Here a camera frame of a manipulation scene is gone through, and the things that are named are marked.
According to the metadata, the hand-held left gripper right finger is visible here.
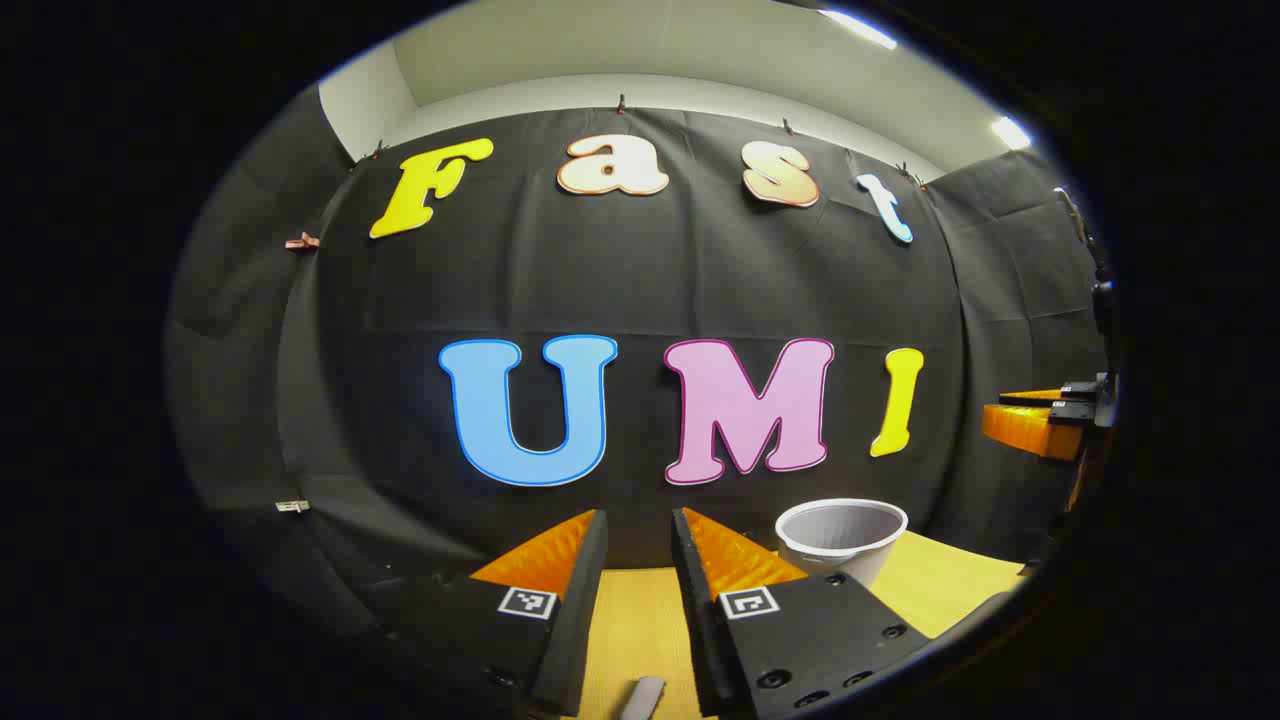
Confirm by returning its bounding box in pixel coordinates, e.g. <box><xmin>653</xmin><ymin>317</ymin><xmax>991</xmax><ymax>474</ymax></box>
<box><xmin>670</xmin><ymin>507</ymin><xmax>936</xmax><ymax>720</ymax></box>

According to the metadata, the yellow wooden desktop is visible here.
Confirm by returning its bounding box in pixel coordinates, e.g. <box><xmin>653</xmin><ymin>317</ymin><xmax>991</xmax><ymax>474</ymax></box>
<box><xmin>565</xmin><ymin>530</ymin><xmax>1031</xmax><ymax>720</ymax></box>

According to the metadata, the small grey broom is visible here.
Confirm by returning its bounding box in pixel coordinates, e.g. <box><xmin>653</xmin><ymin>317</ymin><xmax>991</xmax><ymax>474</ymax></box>
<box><xmin>620</xmin><ymin>676</ymin><xmax>667</xmax><ymax>720</ymax></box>

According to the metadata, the white ribbed garbage bin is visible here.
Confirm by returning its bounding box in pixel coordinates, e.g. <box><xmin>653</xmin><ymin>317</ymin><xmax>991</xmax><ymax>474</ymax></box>
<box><xmin>775</xmin><ymin>498</ymin><xmax>909</xmax><ymax>589</ymax></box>

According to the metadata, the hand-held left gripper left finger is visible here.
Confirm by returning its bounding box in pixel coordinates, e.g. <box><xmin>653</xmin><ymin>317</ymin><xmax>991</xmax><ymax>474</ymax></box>
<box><xmin>355</xmin><ymin>510</ymin><xmax>609</xmax><ymax>720</ymax></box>

